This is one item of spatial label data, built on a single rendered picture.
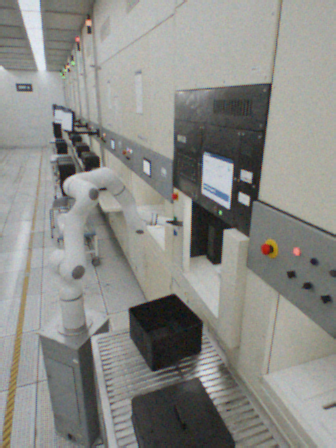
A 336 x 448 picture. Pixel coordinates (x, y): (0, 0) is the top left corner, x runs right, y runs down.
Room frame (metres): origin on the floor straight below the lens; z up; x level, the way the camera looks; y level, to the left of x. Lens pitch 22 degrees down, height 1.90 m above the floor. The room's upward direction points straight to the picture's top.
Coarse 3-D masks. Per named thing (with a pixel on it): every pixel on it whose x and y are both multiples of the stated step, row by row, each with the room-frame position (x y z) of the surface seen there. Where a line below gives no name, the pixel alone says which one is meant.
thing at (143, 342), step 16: (144, 304) 1.36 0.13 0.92; (160, 304) 1.40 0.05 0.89; (176, 304) 1.43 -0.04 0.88; (144, 320) 1.36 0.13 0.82; (160, 320) 1.40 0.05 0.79; (176, 320) 1.42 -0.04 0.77; (192, 320) 1.29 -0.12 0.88; (144, 336) 1.14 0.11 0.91; (160, 336) 1.30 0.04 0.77; (176, 336) 1.14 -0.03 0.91; (192, 336) 1.18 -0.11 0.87; (144, 352) 1.15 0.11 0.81; (160, 352) 1.10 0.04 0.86; (176, 352) 1.14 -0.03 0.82; (192, 352) 1.18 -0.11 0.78; (160, 368) 1.10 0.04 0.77
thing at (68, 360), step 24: (96, 312) 1.51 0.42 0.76; (48, 336) 1.31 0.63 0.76; (72, 336) 1.31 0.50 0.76; (48, 360) 1.32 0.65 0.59; (72, 360) 1.25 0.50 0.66; (48, 384) 1.34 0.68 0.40; (72, 384) 1.26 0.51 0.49; (72, 408) 1.27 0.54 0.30; (96, 408) 1.31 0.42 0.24; (72, 432) 1.28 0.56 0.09; (96, 432) 1.30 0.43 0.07
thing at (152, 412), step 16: (176, 384) 0.93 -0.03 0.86; (192, 384) 0.93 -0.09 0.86; (144, 400) 0.86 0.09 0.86; (160, 400) 0.85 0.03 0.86; (176, 400) 0.86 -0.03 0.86; (192, 400) 0.86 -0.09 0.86; (208, 400) 0.86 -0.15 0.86; (144, 416) 0.79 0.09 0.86; (160, 416) 0.79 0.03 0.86; (176, 416) 0.79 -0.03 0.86; (192, 416) 0.79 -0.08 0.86; (208, 416) 0.79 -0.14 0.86; (144, 432) 0.74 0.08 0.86; (160, 432) 0.73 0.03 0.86; (176, 432) 0.74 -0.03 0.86; (192, 432) 0.74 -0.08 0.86; (208, 432) 0.74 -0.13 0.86; (224, 432) 0.74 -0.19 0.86
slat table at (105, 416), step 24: (96, 336) 1.31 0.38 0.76; (120, 336) 1.31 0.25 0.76; (96, 360) 1.15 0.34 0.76; (192, 360) 1.15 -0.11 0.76; (96, 384) 1.28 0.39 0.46; (120, 384) 1.01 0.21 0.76; (144, 384) 1.01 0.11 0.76; (168, 384) 1.02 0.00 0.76; (240, 384) 1.02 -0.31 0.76; (240, 408) 0.91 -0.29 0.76; (120, 432) 0.81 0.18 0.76
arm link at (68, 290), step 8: (56, 256) 1.41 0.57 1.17; (64, 256) 1.39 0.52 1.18; (48, 264) 1.42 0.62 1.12; (56, 264) 1.37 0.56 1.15; (56, 272) 1.37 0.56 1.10; (56, 280) 1.39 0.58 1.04; (64, 280) 1.40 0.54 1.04; (64, 288) 1.37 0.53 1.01; (72, 288) 1.37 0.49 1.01; (80, 288) 1.40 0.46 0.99; (64, 296) 1.35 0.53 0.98; (72, 296) 1.35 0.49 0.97; (80, 296) 1.39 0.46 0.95
